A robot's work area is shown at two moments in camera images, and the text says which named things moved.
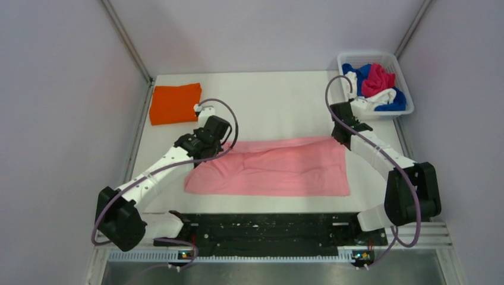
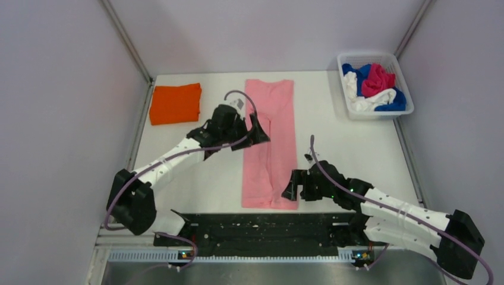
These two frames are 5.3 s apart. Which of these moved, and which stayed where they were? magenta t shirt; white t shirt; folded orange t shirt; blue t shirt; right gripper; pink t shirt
Moved: right gripper; pink t shirt
Stayed: blue t shirt; folded orange t shirt; magenta t shirt; white t shirt
